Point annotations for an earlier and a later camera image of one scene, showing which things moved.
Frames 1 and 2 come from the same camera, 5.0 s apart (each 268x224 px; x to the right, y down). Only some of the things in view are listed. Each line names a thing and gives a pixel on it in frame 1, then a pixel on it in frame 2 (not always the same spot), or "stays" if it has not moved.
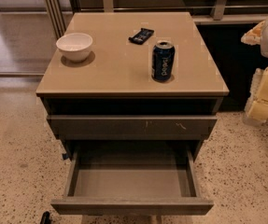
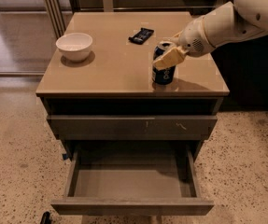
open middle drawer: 139,177 stays
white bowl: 76,47 stays
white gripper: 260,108 -> 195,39
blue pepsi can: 162,62 stays
